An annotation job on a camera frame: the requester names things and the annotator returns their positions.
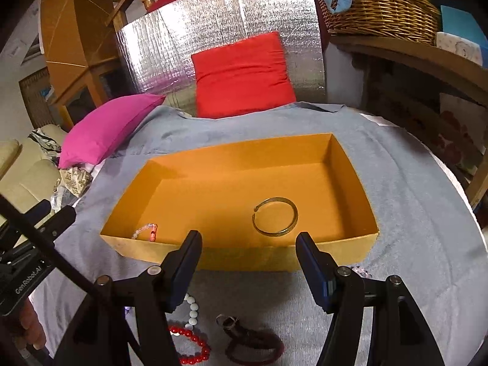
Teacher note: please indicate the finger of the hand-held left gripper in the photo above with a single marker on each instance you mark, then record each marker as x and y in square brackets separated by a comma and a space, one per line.
[61, 218]
[37, 209]

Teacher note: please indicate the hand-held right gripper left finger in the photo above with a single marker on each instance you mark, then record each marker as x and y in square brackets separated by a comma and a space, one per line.
[187, 270]

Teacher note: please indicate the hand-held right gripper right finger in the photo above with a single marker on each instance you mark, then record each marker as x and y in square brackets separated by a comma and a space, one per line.
[313, 270]

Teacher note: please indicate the wicker basket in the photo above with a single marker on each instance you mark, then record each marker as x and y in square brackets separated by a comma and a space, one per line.
[381, 11]

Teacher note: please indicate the black white striped cloth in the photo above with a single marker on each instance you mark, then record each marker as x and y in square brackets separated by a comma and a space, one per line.
[42, 141]

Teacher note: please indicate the beige sofa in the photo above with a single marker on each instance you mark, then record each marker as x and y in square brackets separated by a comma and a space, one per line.
[26, 171]

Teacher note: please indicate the person's left hand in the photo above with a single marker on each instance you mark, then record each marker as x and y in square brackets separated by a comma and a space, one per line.
[29, 324]

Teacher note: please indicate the beige patterned cloth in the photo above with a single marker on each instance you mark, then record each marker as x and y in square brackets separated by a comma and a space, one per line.
[76, 179]

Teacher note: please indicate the magenta pillow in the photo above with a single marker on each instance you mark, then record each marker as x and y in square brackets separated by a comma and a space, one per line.
[106, 129]

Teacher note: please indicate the blue box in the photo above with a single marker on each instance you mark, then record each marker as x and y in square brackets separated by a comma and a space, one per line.
[461, 23]

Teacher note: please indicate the floral printed bag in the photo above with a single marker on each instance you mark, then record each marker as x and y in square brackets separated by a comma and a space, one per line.
[457, 129]

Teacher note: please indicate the wooden cabinet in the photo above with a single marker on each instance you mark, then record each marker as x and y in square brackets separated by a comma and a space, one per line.
[64, 19]

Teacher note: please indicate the red pillow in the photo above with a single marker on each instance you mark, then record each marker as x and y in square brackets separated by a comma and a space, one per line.
[240, 76]

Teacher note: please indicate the white box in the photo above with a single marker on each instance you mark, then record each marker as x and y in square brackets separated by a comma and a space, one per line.
[457, 47]

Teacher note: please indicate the silver insulation sheet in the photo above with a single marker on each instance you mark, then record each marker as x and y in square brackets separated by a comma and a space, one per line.
[228, 11]

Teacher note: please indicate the grey blanket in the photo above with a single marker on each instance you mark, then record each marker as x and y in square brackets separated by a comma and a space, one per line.
[400, 183]

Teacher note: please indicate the orange cardboard box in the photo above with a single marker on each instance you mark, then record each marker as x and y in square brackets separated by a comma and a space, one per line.
[228, 183]

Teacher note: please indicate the gold bangle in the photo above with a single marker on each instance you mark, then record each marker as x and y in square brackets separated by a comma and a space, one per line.
[274, 232]

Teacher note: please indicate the wooden table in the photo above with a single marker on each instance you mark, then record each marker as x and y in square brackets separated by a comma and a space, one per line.
[400, 51]

